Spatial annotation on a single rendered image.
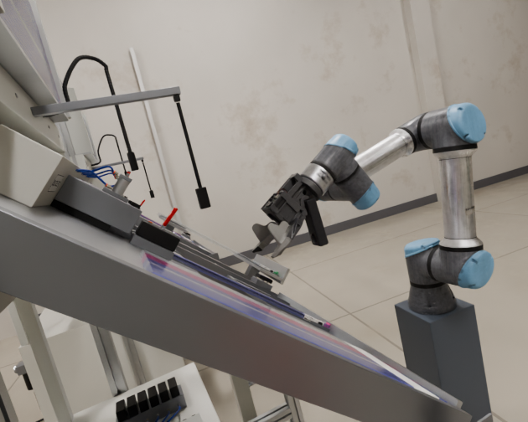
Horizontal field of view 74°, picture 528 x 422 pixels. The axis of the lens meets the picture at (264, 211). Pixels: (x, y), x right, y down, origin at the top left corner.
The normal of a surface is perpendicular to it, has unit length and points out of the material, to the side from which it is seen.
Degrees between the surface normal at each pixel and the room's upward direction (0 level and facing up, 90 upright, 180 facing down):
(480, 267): 97
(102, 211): 90
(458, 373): 90
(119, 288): 90
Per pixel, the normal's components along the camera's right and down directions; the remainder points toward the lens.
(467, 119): 0.41, -0.11
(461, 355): 0.27, 0.07
